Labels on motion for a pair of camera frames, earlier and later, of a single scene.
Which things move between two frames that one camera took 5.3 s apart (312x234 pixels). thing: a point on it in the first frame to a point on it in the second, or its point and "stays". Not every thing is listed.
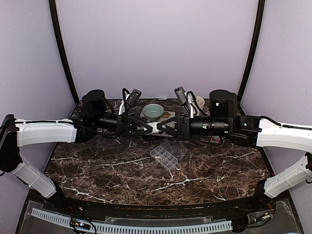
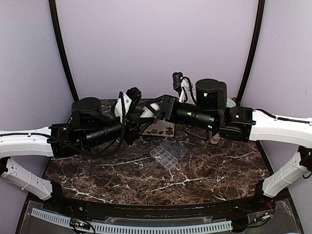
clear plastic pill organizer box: x=169 y=152 stays
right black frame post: x=261 y=6 stays
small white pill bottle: x=154 y=125 to x=146 y=113
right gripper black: x=180 y=127 to x=167 y=101
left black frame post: x=57 y=37 stays
